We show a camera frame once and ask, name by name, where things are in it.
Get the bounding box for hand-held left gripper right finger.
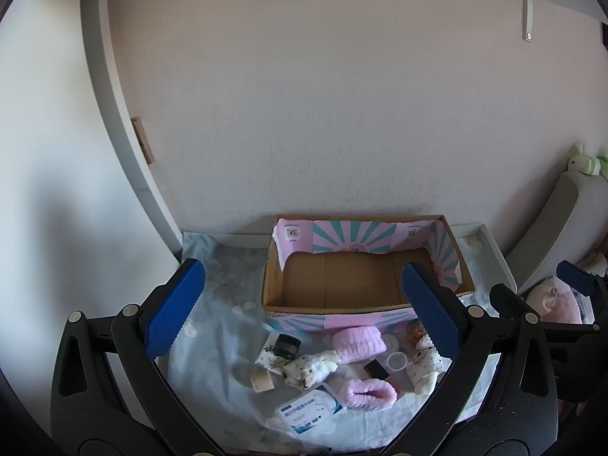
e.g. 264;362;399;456
380;260;560;456

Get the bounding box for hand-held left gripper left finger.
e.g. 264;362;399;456
49;257;225;456

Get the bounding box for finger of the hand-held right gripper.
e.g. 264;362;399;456
557;260;608;325
489;283;543;325

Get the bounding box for white spotted sock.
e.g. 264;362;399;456
280;349;341;390
405;320;445;395

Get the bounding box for pink teal printed cardboard box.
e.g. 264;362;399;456
261;214;477;339

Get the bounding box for black white printed card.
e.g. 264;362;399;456
254;332;286;374

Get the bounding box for tan tape roll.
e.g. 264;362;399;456
249;368;276;394

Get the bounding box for black jar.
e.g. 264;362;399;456
274;334;301;361

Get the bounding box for white blue packet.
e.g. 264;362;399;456
278;382;347;436

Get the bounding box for beige plush toy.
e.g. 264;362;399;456
577;252;608;277

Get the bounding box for pink plush toy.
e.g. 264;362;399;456
525;276;583;325

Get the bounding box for grey chair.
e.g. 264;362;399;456
503;171;608;296

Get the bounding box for pale blue floral tablecloth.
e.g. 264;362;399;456
166;230;504;455

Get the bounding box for dark brown small box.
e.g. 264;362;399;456
363;358;393;383

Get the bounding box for pink fuzzy sock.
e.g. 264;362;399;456
342;377;398;412
331;325;386;363

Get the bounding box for green white bottle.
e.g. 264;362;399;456
567;141;608;177

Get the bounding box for wooden wall block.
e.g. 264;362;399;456
130;116;157;165

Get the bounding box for white shelf bracket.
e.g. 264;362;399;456
522;0;591;41

